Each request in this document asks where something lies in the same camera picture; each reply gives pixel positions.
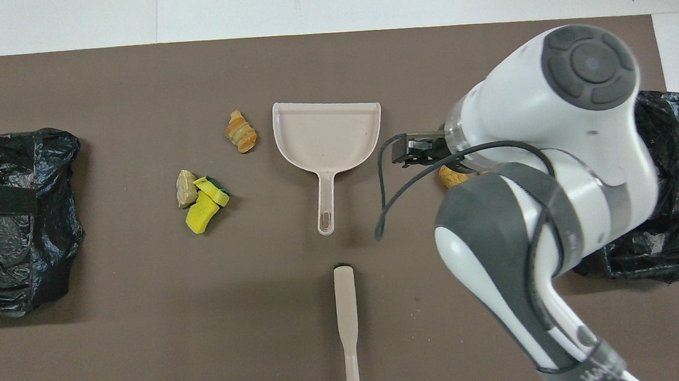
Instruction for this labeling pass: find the yellow sponge with green back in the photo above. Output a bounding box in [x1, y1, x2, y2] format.
[193, 174, 232, 209]

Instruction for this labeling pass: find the beige hand brush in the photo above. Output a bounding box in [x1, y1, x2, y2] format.
[332, 263, 362, 381]

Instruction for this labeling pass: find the orange flaky croissant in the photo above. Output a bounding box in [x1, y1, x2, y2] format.
[224, 108, 259, 155]

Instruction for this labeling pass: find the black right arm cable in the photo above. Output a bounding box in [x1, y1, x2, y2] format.
[368, 122, 574, 381]

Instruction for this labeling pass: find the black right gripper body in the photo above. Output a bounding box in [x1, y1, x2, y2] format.
[390, 129, 452, 169]

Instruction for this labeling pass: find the large yellow sponge piece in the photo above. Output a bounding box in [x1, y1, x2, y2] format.
[183, 190, 222, 236]

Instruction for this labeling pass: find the brown table mat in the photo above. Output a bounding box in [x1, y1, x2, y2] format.
[0, 8, 679, 381]

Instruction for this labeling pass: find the beige plastic dustpan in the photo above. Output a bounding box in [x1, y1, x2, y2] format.
[271, 95, 390, 239]

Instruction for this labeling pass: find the brown bread roll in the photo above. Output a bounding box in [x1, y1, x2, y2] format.
[438, 163, 477, 189]

